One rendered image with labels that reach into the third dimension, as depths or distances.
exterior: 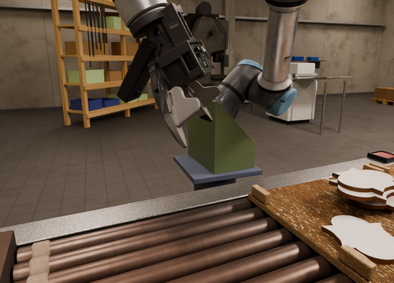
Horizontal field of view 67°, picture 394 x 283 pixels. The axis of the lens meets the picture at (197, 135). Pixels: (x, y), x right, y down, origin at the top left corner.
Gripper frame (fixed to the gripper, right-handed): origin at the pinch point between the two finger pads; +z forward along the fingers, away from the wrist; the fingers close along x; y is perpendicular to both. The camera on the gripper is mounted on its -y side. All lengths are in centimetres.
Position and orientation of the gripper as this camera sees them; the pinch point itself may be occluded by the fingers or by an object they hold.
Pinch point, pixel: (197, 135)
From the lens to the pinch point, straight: 50.5
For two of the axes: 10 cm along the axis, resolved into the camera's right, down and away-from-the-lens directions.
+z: 4.6, 8.7, 1.4
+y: 8.3, -3.8, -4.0
